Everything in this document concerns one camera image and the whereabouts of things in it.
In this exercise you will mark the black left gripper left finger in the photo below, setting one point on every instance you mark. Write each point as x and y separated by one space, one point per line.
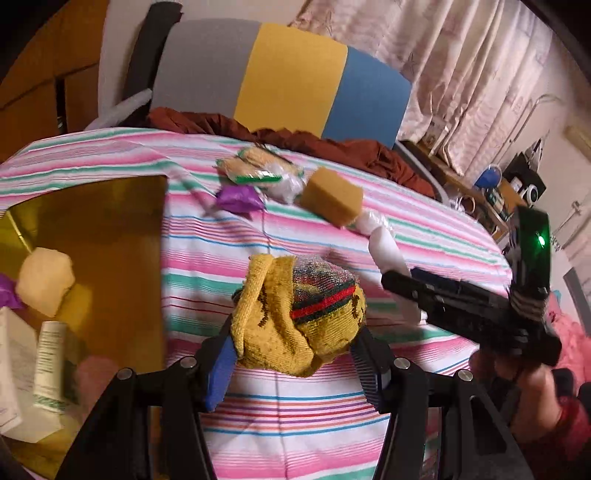
216 361

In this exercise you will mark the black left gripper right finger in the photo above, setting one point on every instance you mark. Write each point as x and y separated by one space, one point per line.
374 364

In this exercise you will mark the yellow knitted sock bundle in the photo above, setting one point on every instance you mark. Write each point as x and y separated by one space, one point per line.
295 314

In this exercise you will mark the white plastic bag bundle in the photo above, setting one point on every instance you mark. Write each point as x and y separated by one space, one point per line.
387 256

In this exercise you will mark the narrow cream medicine box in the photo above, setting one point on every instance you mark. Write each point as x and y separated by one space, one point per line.
49 368

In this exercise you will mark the purple plastic wrapper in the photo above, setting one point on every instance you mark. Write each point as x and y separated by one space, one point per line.
8 295
239 199

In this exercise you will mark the person's right hand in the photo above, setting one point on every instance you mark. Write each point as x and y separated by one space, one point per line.
539 411

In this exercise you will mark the wooden bedside table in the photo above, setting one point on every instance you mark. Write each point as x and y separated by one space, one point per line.
484 212

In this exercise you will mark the striped pink green bedsheet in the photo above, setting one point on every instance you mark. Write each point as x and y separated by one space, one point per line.
270 425

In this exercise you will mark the gold metal tin tray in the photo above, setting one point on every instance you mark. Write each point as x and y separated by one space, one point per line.
111 231

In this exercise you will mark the orange sponge block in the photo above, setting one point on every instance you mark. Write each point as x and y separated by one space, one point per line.
331 196

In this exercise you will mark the pale yellow sponge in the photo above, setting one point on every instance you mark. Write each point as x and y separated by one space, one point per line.
44 278

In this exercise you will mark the green edged snack pack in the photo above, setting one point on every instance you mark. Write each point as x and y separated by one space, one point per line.
264 159
242 172

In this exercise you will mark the dark red blanket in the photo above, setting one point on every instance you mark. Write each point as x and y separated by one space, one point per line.
366 155

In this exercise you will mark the wide white medicine box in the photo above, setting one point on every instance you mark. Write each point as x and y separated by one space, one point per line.
18 358

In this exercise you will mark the beige patterned curtain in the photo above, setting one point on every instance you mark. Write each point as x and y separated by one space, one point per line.
472 64

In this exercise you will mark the wooden wardrobe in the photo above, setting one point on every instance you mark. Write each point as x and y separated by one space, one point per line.
52 87

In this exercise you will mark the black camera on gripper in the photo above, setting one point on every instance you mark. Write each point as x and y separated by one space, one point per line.
529 257

